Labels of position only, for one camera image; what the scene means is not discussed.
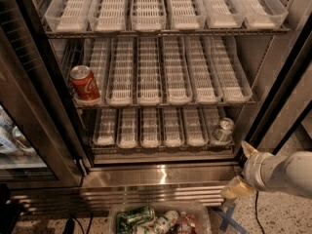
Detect bottom shelf tray two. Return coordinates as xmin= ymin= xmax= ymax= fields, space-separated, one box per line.
xmin=117 ymin=108 xmax=137 ymax=148

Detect left glass fridge door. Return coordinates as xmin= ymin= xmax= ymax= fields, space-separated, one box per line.
xmin=0 ymin=0 xmax=86 ymax=190

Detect shelf tray one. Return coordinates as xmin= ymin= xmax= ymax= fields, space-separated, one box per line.
xmin=93 ymin=108 xmax=117 ymax=146
xmin=45 ymin=0 xmax=92 ymax=32
xmin=74 ymin=38 xmax=110 ymax=106

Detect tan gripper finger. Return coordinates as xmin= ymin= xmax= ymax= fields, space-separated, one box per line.
xmin=220 ymin=175 xmax=255 ymax=199
xmin=241 ymin=140 xmax=257 ymax=158

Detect middle shelf tray four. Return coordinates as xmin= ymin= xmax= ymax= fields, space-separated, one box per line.
xmin=162 ymin=37 xmax=192 ymax=105

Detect middle shelf tray one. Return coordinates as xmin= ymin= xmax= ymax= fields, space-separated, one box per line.
xmin=74 ymin=38 xmax=110 ymax=106

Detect shelf tray four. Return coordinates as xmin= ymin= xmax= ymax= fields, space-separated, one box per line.
xmin=162 ymin=37 xmax=192 ymax=105
xmin=163 ymin=108 xmax=184 ymax=147
xmin=166 ymin=0 xmax=207 ymax=30

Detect clear plastic bin on floor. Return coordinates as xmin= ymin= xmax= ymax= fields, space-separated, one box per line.
xmin=106 ymin=201 xmax=212 ymax=234

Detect right fridge door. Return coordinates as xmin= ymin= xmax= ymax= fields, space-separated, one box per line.
xmin=245 ymin=17 xmax=312 ymax=154

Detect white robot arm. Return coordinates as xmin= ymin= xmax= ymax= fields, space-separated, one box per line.
xmin=221 ymin=141 xmax=312 ymax=199

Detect white green can in bin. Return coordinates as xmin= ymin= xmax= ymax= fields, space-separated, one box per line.
xmin=154 ymin=210 xmax=179 ymax=234

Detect black cable on floor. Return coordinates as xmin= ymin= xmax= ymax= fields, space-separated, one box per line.
xmin=254 ymin=190 xmax=266 ymax=234

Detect brown bottle in bin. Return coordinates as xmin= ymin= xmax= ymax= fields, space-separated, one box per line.
xmin=176 ymin=212 xmax=196 ymax=234

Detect bottom shelf tray four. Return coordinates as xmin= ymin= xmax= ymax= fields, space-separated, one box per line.
xmin=163 ymin=108 xmax=184 ymax=147

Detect shelf tray five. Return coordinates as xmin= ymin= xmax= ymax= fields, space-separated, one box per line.
xmin=183 ymin=107 xmax=208 ymax=146
xmin=185 ymin=36 xmax=222 ymax=104
xmin=202 ymin=0 xmax=246 ymax=28

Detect shelf tray three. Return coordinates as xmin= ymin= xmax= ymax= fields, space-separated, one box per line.
xmin=140 ymin=108 xmax=161 ymax=148
xmin=136 ymin=37 xmax=163 ymax=105
xmin=131 ymin=0 xmax=167 ymax=31

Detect blue tape cross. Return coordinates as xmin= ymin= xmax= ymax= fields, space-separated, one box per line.
xmin=214 ymin=204 xmax=248 ymax=234

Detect stainless steel fridge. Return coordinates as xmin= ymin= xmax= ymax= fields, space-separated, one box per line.
xmin=12 ymin=0 xmax=311 ymax=215

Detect bottom shelf tray one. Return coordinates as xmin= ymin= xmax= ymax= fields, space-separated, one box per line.
xmin=93 ymin=108 xmax=117 ymax=146

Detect top shelf tray five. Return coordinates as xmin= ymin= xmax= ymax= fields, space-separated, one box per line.
xmin=202 ymin=0 xmax=246 ymax=28

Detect middle shelf tray two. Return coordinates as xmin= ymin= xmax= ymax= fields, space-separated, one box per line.
xmin=105 ymin=38 xmax=134 ymax=106

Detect silver green 7up can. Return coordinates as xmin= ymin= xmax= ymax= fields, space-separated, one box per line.
xmin=213 ymin=118 xmax=234 ymax=143

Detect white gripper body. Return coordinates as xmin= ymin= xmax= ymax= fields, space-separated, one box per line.
xmin=242 ymin=152 xmax=275 ymax=191

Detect top shelf tray one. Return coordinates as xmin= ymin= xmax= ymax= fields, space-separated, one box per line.
xmin=45 ymin=0 xmax=92 ymax=32

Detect shelf tray two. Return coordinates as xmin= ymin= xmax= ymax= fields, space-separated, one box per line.
xmin=88 ymin=0 xmax=128 ymax=32
xmin=105 ymin=38 xmax=134 ymax=106
xmin=117 ymin=108 xmax=137 ymax=148

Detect bottom shelf tray five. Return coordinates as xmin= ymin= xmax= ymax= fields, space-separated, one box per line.
xmin=183 ymin=107 xmax=208 ymax=146

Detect red cola can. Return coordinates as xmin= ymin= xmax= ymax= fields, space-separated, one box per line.
xmin=70 ymin=65 xmax=100 ymax=100

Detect bottom shelf tray six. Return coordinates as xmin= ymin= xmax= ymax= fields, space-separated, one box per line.
xmin=203 ymin=107 xmax=231 ymax=145

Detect black plug and cables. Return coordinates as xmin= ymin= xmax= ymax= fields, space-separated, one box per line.
xmin=61 ymin=213 xmax=96 ymax=234

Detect top shelf tray four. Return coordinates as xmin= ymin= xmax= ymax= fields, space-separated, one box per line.
xmin=166 ymin=0 xmax=207 ymax=30

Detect middle shelf tray three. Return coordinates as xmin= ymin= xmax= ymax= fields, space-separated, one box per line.
xmin=136 ymin=37 xmax=163 ymax=105

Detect top shelf tray two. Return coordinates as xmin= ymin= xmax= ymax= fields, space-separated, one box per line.
xmin=88 ymin=0 xmax=128 ymax=32

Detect bottom shelf tray three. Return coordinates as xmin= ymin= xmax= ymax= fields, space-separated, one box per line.
xmin=140 ymin=108 xmax=161 ymax=148

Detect top shelf tray three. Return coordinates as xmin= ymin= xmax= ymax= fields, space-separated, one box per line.
xmin=131 ymin=0 xmax=167 ymax=31

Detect middle shelf tray five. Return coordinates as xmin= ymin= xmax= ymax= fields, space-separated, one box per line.
xmin=185 ymin=36 xmax=222 ymax=104

